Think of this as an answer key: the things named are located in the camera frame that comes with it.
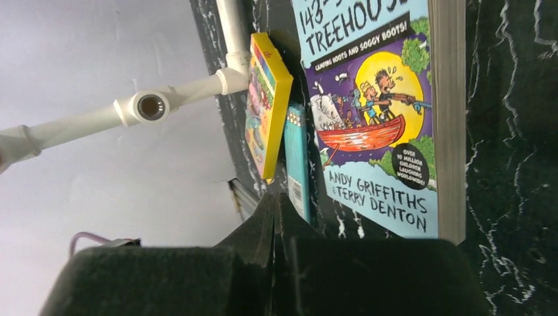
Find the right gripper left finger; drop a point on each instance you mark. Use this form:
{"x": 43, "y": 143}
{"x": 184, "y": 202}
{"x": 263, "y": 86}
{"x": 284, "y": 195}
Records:
{"x": 230, "y": 278}

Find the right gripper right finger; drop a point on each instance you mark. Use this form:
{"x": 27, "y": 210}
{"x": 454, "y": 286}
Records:
{"x": 321, "y": 276}

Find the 143-storey treehouse book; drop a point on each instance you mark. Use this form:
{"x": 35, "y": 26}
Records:
{"x": 387, "y": 92}

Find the teal pencil pack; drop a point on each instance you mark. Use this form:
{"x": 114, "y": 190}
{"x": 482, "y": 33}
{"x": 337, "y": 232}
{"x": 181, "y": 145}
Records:
{"x": 295, "y": 145}

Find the yellow crayon box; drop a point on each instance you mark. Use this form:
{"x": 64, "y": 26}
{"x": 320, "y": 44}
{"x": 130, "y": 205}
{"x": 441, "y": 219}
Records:
{"x": 268, "y": 95}

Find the aluminium rail frame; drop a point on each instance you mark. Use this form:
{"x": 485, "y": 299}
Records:
{"x": 245, "y": 202}

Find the white pvc pipe frame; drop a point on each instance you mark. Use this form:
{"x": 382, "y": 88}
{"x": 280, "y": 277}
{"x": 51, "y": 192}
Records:
{"x": 150, "y": 106}

